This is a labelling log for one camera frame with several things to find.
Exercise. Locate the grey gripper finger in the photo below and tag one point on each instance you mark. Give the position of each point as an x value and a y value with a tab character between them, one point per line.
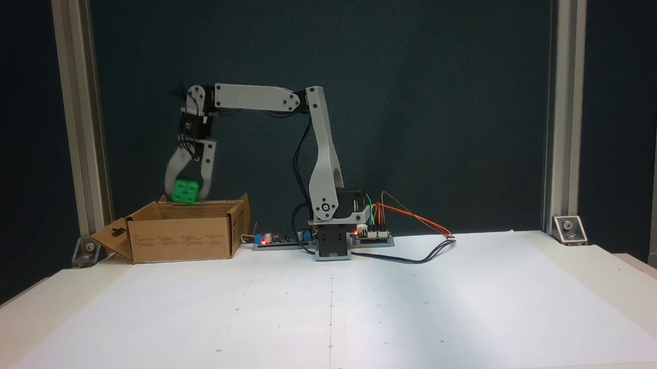
174	168
207	167

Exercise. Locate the green die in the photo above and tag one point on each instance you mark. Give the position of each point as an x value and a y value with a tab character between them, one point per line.
185	190

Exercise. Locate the brown cardboard box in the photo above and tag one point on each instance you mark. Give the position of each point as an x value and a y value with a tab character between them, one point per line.
183	239

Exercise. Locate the blue circuit board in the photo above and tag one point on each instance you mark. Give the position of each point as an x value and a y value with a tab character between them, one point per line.
278	241

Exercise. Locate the metal corner bracket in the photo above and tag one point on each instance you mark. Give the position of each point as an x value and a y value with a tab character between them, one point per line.
90	250
569	230

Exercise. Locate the aluminium frame post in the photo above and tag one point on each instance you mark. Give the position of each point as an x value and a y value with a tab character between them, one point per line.
565	89
78	62

